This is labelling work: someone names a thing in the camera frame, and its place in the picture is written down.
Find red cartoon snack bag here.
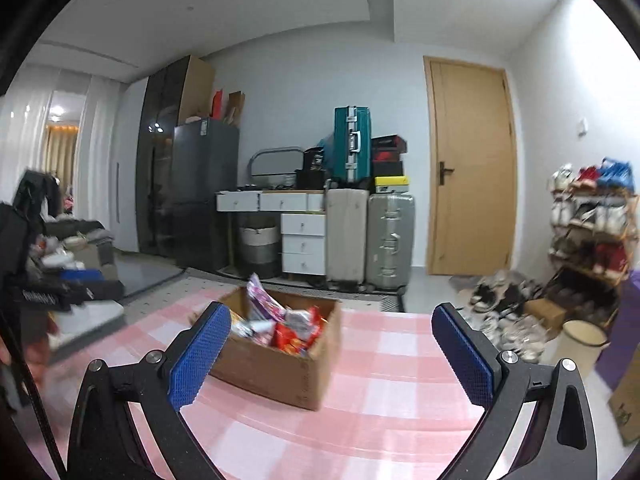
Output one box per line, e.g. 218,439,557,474
271,306,326,356

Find person's left hand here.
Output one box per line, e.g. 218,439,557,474
1,310,60,393

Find purple grape snack bag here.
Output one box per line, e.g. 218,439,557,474
245,273,286,323

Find brown cardboard box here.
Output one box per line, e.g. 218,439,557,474
209,288,342,411

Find small cardboard box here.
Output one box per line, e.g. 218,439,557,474
524,298,566,339

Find pink plaid tablecloth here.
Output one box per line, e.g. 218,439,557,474
39,287,526,480

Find cream waste bin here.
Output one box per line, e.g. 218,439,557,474
550,320,610,378

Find woven laundry basket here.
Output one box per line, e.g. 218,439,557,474
239,226,281,278

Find brown paper bag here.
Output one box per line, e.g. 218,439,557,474
608,359,640,444

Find silver suitcase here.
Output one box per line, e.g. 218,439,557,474
366,193,416,290

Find white drawer desk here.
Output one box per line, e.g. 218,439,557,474
217,190,326,278

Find wooden shoe rack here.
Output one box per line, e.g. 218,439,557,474
544,157,639,328

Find wooden door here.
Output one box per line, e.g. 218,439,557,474
423,56,518,275

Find dark glass cabinet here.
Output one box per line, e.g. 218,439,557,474
136,55,215,258

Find black refrigerator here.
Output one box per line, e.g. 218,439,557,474
170,118,240,272

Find beige suitcase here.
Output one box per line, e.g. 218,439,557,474
326,188,369,286

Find stacked shoe boxes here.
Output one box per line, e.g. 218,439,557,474
371,134,409,194

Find teal suitcase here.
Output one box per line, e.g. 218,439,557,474
333,105,372,183

